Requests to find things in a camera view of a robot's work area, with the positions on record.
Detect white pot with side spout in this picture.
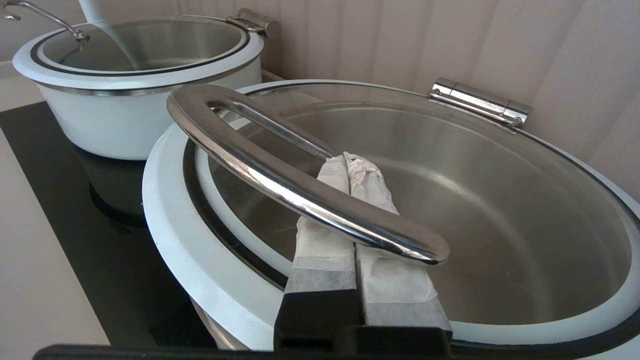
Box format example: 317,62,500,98
35,55,263,162

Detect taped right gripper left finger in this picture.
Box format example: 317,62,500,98
274,154,362,351

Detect glass lid with white rim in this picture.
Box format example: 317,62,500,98
142,79,640,360
0,0,265,97

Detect black glass cooktop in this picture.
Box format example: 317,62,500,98
0,102,221,348

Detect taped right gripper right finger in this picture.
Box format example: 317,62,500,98
345,151,453,332

